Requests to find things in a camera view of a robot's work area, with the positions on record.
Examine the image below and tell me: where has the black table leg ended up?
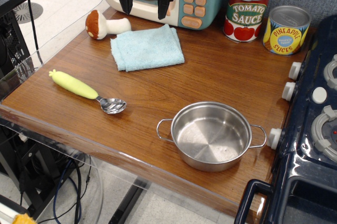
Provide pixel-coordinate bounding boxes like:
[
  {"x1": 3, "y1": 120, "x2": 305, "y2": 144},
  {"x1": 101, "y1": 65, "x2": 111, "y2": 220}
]
[{"x1": 108, "y1": 185, "x2": 143, "y2": 224}]

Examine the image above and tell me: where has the tomato sauce can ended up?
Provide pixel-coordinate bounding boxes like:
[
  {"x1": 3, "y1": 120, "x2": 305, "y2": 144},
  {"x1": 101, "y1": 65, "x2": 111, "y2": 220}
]
[{"x1": 223, "y1": 0, "x2": 269, "y2": 42}]

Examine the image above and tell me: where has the white stove knob top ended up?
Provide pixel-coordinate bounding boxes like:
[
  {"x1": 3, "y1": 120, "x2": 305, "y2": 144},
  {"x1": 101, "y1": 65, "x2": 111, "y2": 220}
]
[{"x1": 288, "y1": 62, "x2": 302, "y2": 80}]

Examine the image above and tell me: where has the dark blue toy stove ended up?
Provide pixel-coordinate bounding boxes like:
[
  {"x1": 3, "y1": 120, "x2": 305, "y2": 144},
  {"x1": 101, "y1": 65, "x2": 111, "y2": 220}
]
[{"x1": 235, "y1": 15, "x2": 336, "y2": 223}]

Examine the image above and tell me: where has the white stove knob bottom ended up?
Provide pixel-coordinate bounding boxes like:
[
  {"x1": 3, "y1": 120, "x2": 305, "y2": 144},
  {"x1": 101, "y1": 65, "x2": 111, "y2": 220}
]
[{"x1": 267, "y1": 128, "x2": 282, "y2": 150}]

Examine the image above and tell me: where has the spoon with yellow-green handle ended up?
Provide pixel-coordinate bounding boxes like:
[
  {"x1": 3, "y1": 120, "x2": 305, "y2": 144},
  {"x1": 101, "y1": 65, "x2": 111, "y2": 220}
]
[{"x1": 48, "y1": 69, "x2": 126, "y2": 115}]

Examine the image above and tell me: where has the white stove knob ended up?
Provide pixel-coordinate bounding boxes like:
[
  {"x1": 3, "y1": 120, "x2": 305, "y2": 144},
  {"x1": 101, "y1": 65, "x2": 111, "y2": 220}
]
[
  {"x1": 267, "y1": 128, "x2": 282, "y2": 150},
  {"x1": 282, "y1": 82, "x2": 296, "y2": 101},
  {"x1": 288, "y1": 62, "x2": 302, "y2": 80}
]

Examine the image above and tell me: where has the small stainless steel pot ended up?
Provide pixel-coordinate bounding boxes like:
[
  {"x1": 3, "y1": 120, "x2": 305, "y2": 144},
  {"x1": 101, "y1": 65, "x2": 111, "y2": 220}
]
[{"x1": 169, "y1": 101, "x2": 254, "y2": 172}]

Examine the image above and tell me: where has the light blue folded cloth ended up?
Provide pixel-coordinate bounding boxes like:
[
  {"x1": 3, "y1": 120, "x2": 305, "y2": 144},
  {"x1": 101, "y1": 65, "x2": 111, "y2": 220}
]
[{"x1": 111, "y1": 24, "x2": 185, "y2": 72}]

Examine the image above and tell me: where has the plush brown white mushroom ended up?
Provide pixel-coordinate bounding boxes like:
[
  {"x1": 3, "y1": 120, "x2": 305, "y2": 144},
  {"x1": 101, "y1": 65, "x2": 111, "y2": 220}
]
[{"x1": 85, "y1": 10, "x2": 132, "y2": 40}]

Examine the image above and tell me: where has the pineapple slices can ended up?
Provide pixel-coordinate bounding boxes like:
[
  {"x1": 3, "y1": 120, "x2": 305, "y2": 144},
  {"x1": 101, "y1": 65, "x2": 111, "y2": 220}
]
[{"x1": 263, "y1": 5, "x2": 312, "y2": 56}]

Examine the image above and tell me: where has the toy microwave teal and cream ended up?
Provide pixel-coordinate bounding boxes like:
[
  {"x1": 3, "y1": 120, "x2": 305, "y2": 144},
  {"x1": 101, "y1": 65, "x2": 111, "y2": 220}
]
[{"x1": 106, "y1": 0, "x2": 226, "y2": 30}]

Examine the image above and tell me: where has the white stove knob middle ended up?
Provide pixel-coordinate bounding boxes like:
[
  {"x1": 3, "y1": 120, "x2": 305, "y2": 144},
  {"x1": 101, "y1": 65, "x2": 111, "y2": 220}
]
[{"x1": 282, "y1": 82, "x2": 296, "y2": 101}]

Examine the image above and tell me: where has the blue cable under table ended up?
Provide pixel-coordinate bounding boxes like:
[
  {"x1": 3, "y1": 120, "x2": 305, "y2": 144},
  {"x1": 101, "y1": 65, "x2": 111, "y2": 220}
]
[{"x1": 52, "y1": 158, "x2": 82, "y2": 224}]

